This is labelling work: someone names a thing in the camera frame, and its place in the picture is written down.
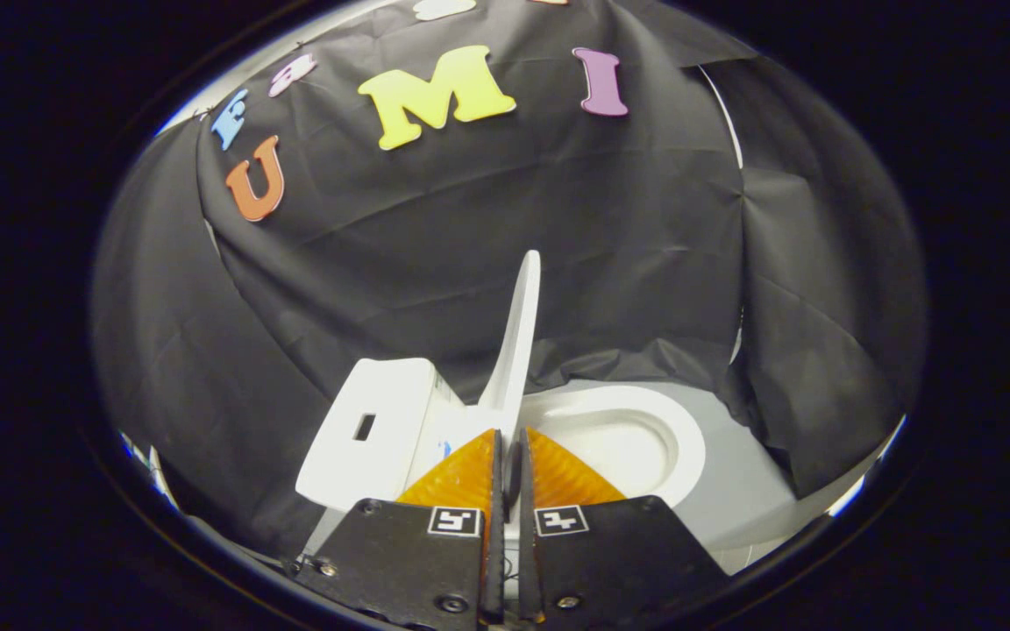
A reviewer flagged black backdrop cloth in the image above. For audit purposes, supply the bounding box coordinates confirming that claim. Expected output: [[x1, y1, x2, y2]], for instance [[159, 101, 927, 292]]
[[93, 0, 927, 562]]

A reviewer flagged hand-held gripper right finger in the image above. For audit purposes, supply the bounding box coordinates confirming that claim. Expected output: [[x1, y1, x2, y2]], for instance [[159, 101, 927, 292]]
[[518, 427, 729, 625]]

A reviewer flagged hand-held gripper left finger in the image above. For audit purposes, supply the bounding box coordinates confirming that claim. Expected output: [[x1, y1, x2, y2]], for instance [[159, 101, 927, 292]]
[[286, 428, 506, 625]]

